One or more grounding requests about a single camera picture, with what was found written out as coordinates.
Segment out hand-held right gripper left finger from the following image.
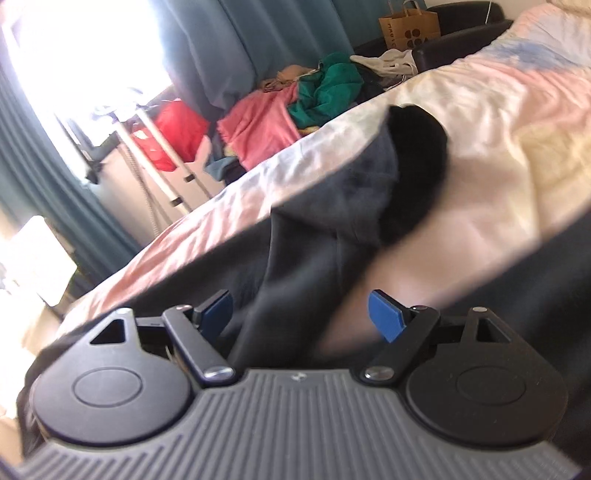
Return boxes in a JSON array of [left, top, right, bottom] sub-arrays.
[[88, 289, 237, 384]]

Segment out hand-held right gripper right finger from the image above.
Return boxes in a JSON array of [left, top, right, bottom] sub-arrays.
[[362, 289, 504, 384]]

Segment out black pants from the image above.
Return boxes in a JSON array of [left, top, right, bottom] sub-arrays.
[[16, 105, 591, 480]]

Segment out garment steamer stand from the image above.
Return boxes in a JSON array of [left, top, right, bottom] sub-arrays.
[[92, 99, 208, 232]]

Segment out white plastic box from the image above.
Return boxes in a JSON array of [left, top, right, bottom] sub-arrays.
[[182, 136, 227, 199]]

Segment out dark blue cloth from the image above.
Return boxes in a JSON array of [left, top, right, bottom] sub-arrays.
[[205, 138, 245, 183]]

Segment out red cloth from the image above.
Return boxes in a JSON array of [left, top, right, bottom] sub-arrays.
[[131, 100, 211, 171]]

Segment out pink cloth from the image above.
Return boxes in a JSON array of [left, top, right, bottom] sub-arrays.
[[217, 85, 305, 171]]

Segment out teal curtain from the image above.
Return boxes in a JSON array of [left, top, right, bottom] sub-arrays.
[[161, 0, 384, 112], [0, 69, 139, 287]]

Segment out bed with tie-dye sheet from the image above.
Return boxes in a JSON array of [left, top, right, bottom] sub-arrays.
[[55, 0, 591, 352]]

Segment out green cloth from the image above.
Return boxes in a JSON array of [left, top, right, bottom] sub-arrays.
[[288, 52, 365, 127]]

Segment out tan cloth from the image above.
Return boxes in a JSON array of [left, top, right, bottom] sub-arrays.
[[259, 65, 319, 93]]

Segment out white cloth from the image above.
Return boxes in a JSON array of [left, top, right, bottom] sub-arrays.
[[350, 48, 419, 77]]

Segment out black sofa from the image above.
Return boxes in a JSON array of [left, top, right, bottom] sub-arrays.
[[353, 1, 514, 90]]

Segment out brown paper bag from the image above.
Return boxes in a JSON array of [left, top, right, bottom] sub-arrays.
[[379, 0, 441, 51]]

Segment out bright window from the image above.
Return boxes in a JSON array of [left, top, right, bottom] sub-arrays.
[[0, 0, 176, 153]]

